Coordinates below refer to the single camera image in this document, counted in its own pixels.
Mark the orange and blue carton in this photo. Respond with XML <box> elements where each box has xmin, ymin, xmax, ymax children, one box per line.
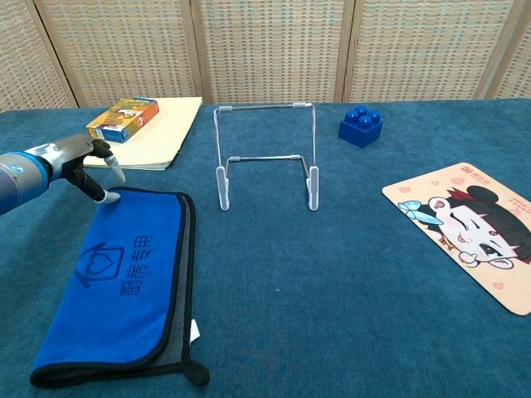
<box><xmin>85</xmin><ymin>97</ymin><xmax>161</xmax><ymax>144</ymax></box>

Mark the cartoon girl mouse pad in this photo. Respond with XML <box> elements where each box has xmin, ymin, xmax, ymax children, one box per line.
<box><xmin>381</xmin><ymin>162</ymin><xmax>531</xmax><ymax>317</ymax></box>

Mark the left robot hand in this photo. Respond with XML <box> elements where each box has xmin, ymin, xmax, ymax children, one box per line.
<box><xmin>49</xmin><ymin>134</ymin><xmax>127</xmax><ymax>205</ymax></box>

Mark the woven folding screen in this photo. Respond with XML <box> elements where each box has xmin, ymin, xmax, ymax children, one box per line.
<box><xmin>0</xmin><ymin>0</ymin><xmax>531</xmax><ymax>113</ymax></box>

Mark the blue building block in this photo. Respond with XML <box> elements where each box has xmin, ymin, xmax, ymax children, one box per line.
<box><xmin>338</xmin><ymin>105</ymin><xmax>384</xmax><ymax>149</ymax></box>

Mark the metal wire rack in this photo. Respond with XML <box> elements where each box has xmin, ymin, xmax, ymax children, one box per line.
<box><xmin>213</xmin><ymin>102</ymin><xmax>321</xmax><ymax>212</ymax></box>

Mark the dark grey microfibre cloth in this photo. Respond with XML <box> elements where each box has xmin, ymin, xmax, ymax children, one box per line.
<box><xmin>29</xmin><ymin>187</ymin><xmax>212</xmax><ymax>390</ymax></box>

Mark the blue table cover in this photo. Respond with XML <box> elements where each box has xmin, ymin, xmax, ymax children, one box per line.
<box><xmin>0</xmin><ymin>98</ymin><xmax>531</xmax><ymax>398</ymax></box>

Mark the cream paper folder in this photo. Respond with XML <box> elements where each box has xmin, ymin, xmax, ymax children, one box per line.
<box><xmin>61</xmin><ymin>96</ymin><xmax>204</xmax><ymax>172</ymax></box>

